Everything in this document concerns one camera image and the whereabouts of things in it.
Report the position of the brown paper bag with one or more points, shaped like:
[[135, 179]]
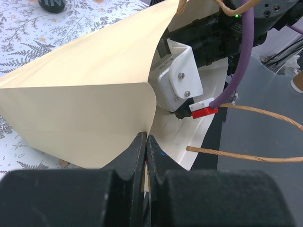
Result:
[[88, 125]]

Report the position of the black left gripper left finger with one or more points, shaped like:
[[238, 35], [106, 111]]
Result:
[[108, 197]]

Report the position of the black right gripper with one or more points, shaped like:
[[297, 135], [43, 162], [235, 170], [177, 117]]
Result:
[[212, 38]]

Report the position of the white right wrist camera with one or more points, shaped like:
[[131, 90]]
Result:
[[176, 82]]

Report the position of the floral tablecloth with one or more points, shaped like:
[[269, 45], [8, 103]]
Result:
[[28, 32]]

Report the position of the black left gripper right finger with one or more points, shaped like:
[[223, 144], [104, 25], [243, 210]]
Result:
[[211, 198]]

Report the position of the stack of black cups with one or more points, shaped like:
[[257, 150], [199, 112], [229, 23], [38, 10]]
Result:
[[52, 6]]

